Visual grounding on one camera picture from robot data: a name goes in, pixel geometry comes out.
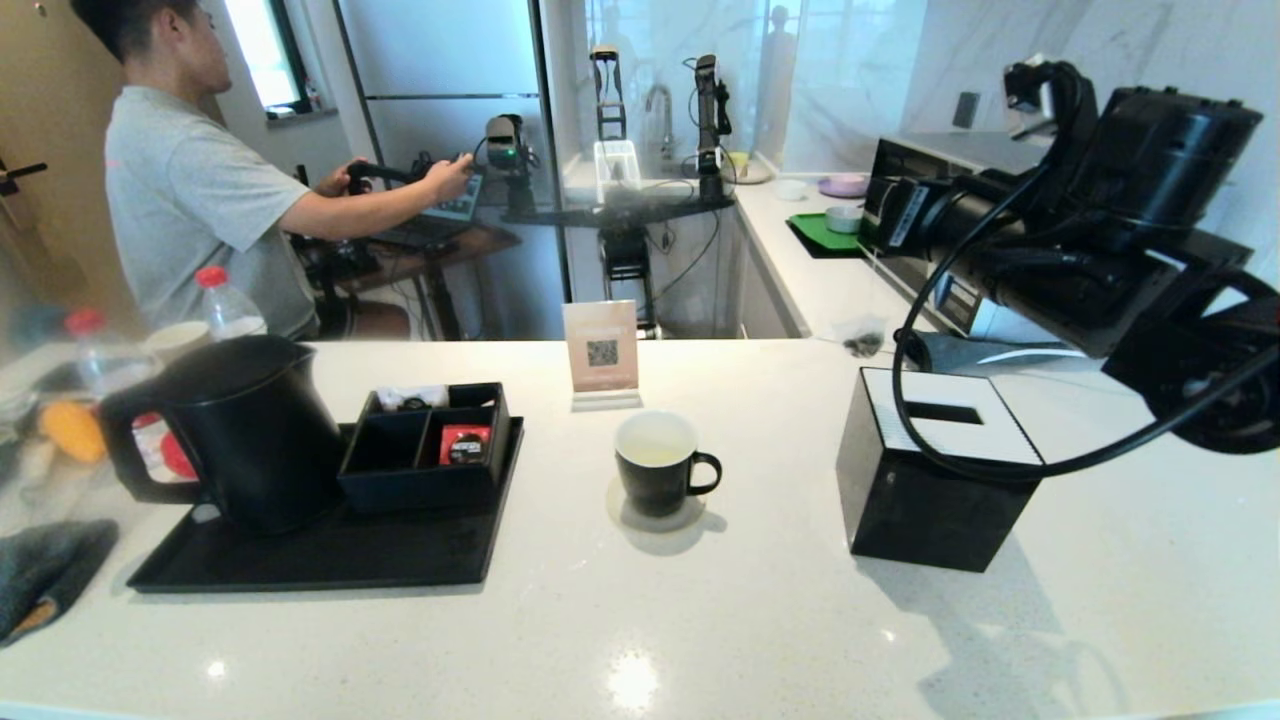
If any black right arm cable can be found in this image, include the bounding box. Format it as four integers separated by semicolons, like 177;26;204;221
892;160;1280;483

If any silver microwave oven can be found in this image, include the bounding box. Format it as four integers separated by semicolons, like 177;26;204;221
861;132;1256;346

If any brown wooden desk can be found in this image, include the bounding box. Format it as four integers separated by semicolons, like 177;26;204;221
330;220;521;341

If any red coffee sachet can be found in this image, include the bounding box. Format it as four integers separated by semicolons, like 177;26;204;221
440;425;493;467

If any dark grey towel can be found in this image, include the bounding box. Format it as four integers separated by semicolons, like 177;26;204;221
0;520;119;648

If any black laptop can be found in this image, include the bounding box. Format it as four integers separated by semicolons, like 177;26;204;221
380;172;486;251

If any green tray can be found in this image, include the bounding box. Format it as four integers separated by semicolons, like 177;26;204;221
785;212;883;261

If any black mug white inside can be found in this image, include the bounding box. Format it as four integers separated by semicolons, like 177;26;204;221
614;410;723;519

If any chrome sink faucet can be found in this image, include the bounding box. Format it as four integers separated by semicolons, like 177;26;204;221
645;84;676;164

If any person in grey t-shirt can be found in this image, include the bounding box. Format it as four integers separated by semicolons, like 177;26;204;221
70;0;476;341

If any clear water bottle red cap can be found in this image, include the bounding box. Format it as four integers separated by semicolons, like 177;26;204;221
195;265;268;341
66;309;151;396

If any orange oval object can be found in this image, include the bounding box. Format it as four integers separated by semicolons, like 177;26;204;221
40;400;107;464

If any white plastic rack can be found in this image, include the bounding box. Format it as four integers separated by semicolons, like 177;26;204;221
593;139;642;206

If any black electric kettle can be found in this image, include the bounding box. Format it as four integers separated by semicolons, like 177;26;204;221
97;335;341;536

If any black serving tray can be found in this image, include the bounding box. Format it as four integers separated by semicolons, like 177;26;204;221
127;417;525;593

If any black compartment organizer box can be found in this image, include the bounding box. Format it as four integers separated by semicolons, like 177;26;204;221
338;382;514;514

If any silver refrigerator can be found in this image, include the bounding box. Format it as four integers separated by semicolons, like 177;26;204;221
333;0;566;341

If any QR code acrylic sign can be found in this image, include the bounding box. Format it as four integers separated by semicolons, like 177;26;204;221
562;300;643;412

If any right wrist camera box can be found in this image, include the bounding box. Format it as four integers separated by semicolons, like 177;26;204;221
1003;55;1063;143

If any black tissue box white lid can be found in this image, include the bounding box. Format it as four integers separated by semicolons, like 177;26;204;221
837;366;1046;574

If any clear tea bag packet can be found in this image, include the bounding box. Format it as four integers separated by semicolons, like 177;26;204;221
843;250;888;359

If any black ladder-shaped frame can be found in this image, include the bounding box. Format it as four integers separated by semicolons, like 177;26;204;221
588;45;628;141

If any window with black frame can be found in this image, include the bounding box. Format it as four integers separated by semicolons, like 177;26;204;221
222;0;313;121

